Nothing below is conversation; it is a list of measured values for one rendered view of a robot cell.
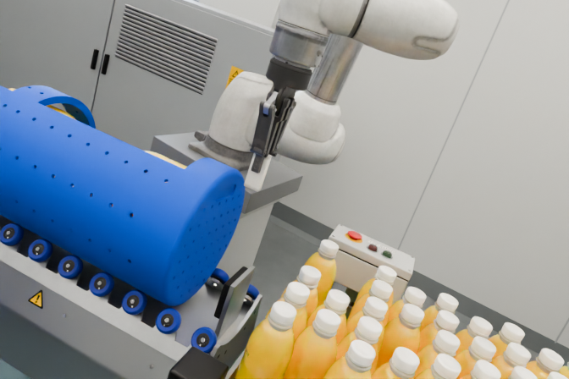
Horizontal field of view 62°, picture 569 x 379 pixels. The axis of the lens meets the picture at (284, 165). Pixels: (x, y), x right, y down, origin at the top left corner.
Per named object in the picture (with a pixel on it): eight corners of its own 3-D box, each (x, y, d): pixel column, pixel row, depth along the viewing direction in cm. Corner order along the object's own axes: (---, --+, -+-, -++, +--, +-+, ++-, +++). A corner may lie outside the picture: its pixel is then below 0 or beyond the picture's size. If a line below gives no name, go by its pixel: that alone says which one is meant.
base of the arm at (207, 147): (211, 137, 159) (217, 123, 158) (263, 167, 151) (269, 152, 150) (176, 140, 143) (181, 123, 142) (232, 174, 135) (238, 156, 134)
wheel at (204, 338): (201, 323, 85) (198, 321, 83) (222, 334, 84) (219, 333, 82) (187, 347, 84) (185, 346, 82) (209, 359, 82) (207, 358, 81)
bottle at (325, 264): (294, 335, 102) (323, 262, 96) (278, 314, 107) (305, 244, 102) (319, 332, 105) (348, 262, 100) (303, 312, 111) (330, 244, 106)
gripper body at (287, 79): (305, 69, 75) (287, 123, 78) (319, 69, 83) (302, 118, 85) (263, 54, 77) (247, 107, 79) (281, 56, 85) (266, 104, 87)
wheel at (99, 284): (94, 273, 90) (89, 271, 88) (117, 272, 90) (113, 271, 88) (90, 297, 88) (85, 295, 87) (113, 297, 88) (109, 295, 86)
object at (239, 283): (228, 312, 98) (245, 261, 95) (238, 317, 98) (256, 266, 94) (205, 337, 89) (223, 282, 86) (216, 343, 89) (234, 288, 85)
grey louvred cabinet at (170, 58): (34, 134, 391) (66, -45, 350) (246, 255, 316) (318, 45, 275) (-33, 140, 342) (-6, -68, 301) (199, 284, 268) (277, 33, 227)
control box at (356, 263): (325, 257, 120) (339, 222, 118) (400, 292, 116) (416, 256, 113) (315, 272, 111) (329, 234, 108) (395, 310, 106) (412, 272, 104)
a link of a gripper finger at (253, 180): (270, 156, 84) (269, 156, 84) (259, 191, 86) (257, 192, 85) (256, 150, 85) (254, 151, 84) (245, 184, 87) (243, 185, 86)
